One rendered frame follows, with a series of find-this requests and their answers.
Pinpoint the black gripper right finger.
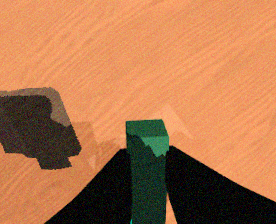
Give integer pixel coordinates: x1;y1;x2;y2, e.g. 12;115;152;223
165;145;276;224

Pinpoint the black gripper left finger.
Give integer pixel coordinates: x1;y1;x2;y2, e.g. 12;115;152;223
45;148;133;224

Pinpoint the green rectangular post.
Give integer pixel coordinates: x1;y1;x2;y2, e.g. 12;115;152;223
126;119;170;224

